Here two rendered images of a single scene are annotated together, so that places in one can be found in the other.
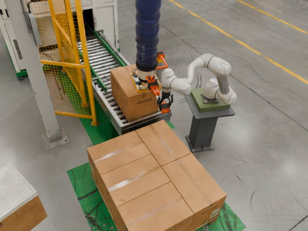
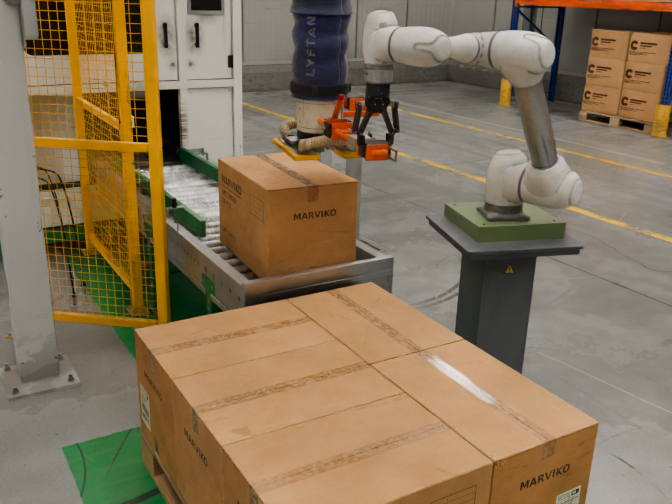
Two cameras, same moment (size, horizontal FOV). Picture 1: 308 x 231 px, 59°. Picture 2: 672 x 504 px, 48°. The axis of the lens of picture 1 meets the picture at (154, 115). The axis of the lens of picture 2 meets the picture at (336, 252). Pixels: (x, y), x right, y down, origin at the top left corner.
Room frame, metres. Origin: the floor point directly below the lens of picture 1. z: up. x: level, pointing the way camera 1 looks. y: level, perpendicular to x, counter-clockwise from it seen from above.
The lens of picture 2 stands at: (-0.43, -0.03, 1.71)
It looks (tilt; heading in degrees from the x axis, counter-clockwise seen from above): 20 degrees down; 1
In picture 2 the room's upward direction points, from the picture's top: 2 degrees clockwise
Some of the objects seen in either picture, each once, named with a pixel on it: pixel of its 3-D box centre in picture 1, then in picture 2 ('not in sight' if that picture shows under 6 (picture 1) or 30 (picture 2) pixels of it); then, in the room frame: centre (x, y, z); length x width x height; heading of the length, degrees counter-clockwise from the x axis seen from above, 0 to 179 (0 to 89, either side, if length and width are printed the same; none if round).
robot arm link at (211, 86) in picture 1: (212, 87); (508, 176); (2.59, -0.66, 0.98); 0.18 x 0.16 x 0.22; 49
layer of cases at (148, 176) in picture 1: (151, 181); (341, 425); (1.69, -0.02, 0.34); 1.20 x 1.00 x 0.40; 32
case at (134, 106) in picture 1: (134, 91); (284, 213); (2.72, 0.27, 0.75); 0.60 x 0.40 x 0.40; 29
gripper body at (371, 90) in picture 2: (166, 94); (377, 97); (1.93, -0.10, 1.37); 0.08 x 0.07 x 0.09; 109
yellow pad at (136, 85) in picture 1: (137, 81); (295, 144); (2.45, 0.20, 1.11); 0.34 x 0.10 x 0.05; 20
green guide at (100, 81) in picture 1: (83, 61); (144, 189); (3.56, 1.13, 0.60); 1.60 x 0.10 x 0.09; 32
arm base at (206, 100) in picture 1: (209, 96); (501, 207); (2.62, -0.66, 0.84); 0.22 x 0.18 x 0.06; 7
